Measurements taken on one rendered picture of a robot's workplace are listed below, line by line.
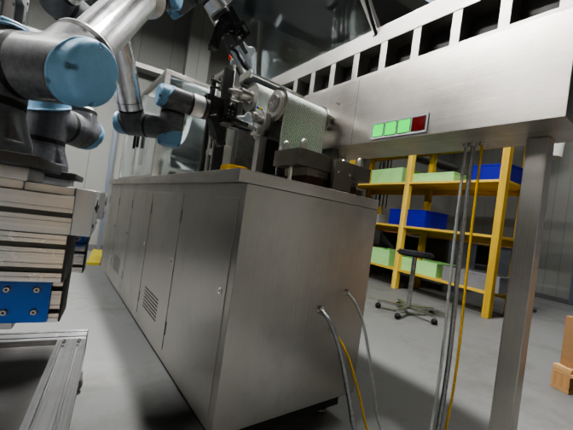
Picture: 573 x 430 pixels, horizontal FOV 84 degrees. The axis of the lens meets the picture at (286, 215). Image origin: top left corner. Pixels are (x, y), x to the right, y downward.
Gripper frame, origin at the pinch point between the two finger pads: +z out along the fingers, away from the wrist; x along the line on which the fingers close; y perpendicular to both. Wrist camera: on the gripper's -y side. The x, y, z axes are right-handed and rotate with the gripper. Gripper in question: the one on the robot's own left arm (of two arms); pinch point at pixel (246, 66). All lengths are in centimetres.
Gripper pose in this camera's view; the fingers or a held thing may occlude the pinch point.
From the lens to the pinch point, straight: 138.1
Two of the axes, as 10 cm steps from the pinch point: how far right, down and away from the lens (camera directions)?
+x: -6.0, -0.7, 8.0
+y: 6.1, -6.8, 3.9
